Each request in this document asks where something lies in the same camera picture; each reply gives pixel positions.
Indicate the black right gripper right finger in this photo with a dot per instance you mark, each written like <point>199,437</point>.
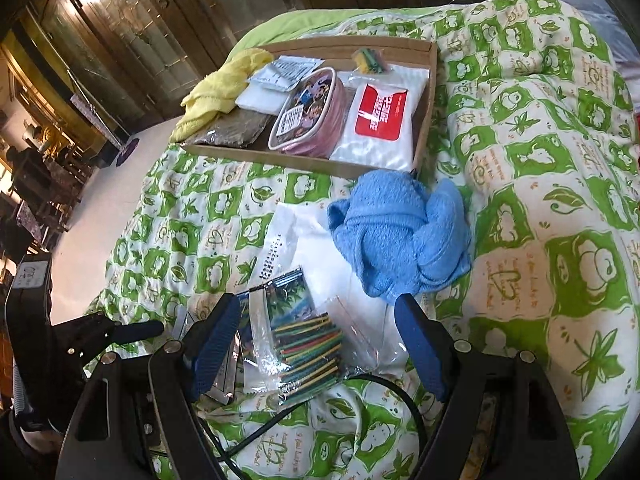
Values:
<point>500,418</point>

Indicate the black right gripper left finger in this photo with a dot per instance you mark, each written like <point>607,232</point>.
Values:
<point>128,403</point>

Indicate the bag of coloured sticks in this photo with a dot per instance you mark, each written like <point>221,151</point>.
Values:
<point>295,362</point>

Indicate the yellow towel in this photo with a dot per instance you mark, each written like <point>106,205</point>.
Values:
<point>216,93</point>

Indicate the white foam block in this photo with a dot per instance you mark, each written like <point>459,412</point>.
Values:
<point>260,99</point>

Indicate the pink cartoon zip pouch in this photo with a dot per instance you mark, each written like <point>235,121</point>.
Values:
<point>312,119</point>

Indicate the green white patterned quilt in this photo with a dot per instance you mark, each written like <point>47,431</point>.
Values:
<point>534,124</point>

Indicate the blue towel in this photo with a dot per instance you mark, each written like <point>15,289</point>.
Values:
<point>399,237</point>

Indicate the white plastic bag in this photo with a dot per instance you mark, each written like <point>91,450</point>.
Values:
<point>297,238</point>

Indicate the grey silver foil packet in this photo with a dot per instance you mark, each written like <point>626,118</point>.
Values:
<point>238,129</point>

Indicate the white red wipes pack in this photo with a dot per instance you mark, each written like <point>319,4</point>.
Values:
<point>378,129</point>

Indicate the wooden glass cabinet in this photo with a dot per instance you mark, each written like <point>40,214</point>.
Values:
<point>100,71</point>

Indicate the small silver sachet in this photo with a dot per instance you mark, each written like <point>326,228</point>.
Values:
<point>285,72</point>

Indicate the brown cardboard tray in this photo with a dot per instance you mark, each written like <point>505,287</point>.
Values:
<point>336,52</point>

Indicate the green yellow sponge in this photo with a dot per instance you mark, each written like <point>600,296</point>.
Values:
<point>369,62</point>

